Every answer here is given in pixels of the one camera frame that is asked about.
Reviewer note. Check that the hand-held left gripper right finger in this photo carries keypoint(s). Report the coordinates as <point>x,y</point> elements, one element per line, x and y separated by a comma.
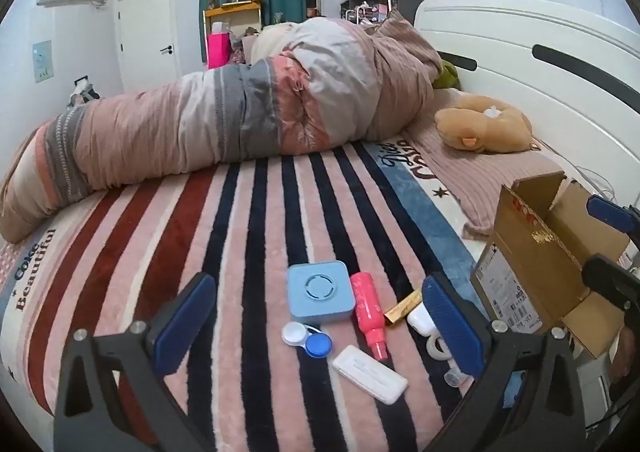
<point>452,327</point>

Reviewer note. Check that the black and white bag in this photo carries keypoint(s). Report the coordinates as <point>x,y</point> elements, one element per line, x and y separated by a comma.
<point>84,91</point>

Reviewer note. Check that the pink and grey duvet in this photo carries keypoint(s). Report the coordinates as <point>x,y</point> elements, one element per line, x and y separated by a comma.
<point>200,121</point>

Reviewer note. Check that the brown plush toy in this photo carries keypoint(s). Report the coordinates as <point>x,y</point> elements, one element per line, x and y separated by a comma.
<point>500,126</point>

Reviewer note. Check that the brown cardboard box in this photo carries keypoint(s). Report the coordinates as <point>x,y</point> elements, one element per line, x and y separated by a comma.
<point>520,252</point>

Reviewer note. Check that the white bed headboard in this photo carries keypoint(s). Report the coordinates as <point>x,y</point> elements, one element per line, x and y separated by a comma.
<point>550,91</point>

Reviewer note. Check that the white and blue lens case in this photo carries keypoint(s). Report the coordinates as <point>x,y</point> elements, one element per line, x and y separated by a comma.
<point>317,346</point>

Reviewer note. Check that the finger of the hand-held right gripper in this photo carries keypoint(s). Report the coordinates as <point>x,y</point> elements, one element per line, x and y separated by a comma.
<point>610,213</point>
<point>607,279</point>

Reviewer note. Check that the gold foil stick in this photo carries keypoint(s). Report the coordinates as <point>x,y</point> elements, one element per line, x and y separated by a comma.
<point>400,313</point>

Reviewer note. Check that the white earbuds case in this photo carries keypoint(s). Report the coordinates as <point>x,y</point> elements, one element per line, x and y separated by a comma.
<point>419,319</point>

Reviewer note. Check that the white tape roll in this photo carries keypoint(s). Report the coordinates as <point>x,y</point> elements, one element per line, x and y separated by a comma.
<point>430,342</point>

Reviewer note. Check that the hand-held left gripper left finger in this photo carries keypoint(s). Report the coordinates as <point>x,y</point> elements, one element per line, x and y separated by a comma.
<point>182,324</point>

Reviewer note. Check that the small clear plastic cup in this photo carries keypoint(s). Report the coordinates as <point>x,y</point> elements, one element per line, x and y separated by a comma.
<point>452,376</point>

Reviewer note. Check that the light blue square case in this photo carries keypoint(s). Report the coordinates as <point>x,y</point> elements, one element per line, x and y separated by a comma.
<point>320,289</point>

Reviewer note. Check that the striped plush blanket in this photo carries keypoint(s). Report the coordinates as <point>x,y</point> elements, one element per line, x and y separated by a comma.
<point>225,257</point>

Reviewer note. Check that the white rectangular case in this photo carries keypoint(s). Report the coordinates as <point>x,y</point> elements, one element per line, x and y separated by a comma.
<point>370,374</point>

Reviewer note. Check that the green plush toy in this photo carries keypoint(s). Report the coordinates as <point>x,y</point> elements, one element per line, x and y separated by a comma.
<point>447,76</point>

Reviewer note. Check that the pink knitted pillow cover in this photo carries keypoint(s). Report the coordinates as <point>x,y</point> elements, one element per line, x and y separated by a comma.
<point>480,176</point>

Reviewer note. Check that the yellow shelf unit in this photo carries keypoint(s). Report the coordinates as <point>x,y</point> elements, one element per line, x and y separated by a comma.
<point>232,10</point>

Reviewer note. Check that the red spray bottle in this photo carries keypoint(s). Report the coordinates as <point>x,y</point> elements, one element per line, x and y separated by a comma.
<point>367,312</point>

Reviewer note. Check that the light blue wall poster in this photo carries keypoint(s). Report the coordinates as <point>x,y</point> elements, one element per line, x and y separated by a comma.
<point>43,60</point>

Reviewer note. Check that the bright pink bag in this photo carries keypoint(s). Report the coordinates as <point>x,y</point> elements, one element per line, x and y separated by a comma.
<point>219,50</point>

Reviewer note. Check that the white door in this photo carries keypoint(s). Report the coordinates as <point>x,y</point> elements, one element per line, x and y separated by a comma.
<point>145,31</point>

